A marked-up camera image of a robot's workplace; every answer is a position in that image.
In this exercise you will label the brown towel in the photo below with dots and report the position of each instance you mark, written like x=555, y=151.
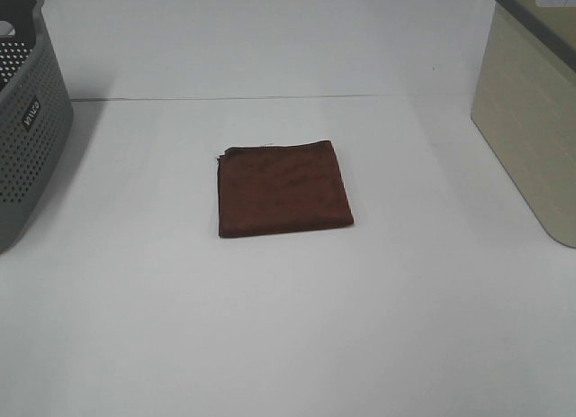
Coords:
x=281, y=189

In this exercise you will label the beige plastic storage bin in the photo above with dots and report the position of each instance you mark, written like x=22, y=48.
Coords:
x=524, y=107

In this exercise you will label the grey perforated plastic basket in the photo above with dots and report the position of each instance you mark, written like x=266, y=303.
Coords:
x=36, y=115

